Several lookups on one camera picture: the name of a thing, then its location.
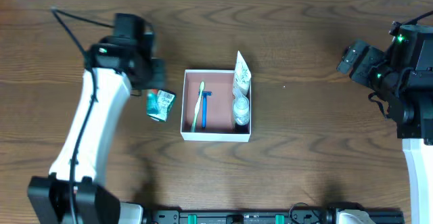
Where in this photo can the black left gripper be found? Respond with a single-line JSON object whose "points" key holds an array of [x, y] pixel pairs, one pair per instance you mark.
{"points": [[157, 74]]}

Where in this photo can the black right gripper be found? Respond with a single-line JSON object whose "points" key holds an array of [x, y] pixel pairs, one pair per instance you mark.
{"points": [[352, 58]]}

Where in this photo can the green and white soap packet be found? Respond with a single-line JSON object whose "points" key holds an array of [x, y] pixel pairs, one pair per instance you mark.
{"points": [[166, 100]]}

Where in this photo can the green and white toothbrush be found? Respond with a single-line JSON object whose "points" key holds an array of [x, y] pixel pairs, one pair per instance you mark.
{"points": [[197, 107]]}

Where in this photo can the blue disposable razor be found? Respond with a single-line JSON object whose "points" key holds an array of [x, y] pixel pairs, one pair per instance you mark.
{"points": [[205, 94]]}

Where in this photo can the white floral lotion tube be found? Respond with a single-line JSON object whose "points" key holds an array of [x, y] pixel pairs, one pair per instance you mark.
{"points": [[242, 75]]}

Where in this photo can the clear pump soap bottle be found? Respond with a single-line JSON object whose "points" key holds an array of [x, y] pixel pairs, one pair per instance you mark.
{"points": [[240, 112]]}

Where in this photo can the red and teal toothpaste tube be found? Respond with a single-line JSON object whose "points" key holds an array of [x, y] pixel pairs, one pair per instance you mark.
{"points": [[152, 101]]}

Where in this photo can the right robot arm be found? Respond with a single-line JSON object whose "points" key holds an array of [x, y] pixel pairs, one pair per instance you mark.
{"points": [[411, 110]]}

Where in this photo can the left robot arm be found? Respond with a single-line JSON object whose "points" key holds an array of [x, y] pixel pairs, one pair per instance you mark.
{"points": [[73, 191]]}

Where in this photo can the white box with pink interior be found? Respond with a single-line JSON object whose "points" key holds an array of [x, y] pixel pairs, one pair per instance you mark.
{"points": [[219, 112]]}

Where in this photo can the black mounting rail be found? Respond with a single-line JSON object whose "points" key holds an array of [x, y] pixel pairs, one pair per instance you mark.
{"points": [[299, 213]]}

